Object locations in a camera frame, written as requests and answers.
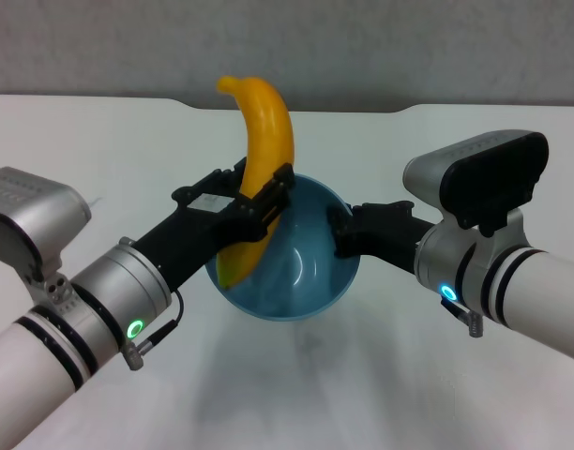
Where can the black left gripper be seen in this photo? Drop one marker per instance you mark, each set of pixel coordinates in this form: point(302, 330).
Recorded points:
point(193, 234)

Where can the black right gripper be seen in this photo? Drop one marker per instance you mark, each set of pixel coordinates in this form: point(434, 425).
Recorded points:
point(385, 232)

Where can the yellow banana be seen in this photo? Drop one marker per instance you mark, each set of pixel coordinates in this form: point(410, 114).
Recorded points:
point(263, 122)

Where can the blue bowl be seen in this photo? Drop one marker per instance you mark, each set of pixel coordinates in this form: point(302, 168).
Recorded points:
point(306, 290)

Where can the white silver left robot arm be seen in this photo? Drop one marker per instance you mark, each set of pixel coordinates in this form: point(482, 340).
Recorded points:
point(57, 347)

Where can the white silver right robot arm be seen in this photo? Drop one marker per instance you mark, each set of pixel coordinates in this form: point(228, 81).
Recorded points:
point(512, 290)

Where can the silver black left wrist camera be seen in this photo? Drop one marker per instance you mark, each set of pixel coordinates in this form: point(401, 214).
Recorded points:
point(29, 211)

